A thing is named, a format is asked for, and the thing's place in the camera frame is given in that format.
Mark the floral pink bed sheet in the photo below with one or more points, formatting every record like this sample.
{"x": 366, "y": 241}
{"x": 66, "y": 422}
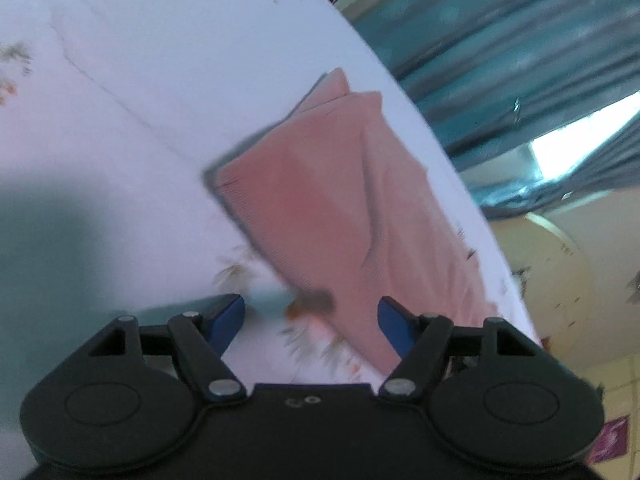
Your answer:
{"x": 112, "y": 111}

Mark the pink knit sweater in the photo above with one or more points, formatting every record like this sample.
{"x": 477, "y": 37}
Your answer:
{"x": 343, "y": 212}

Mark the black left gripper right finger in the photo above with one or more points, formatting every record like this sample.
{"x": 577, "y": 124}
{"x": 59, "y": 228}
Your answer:
{"x": 490, "y": 392}

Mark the bright window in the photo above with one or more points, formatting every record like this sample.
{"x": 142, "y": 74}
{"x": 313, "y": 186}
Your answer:
{"x": 560, "y": 151}

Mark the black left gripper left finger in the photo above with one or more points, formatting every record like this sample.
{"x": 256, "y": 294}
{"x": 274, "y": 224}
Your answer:
{"x": 132, "y": 392}

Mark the cream wooden headboard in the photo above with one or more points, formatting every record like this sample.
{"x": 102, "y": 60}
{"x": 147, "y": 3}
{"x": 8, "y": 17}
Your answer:
{"x": 575, "y": 299}

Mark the tied blue-grey curtain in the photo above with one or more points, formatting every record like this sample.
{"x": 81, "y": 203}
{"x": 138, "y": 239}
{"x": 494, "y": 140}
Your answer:
{"x": 612, "y": 166}

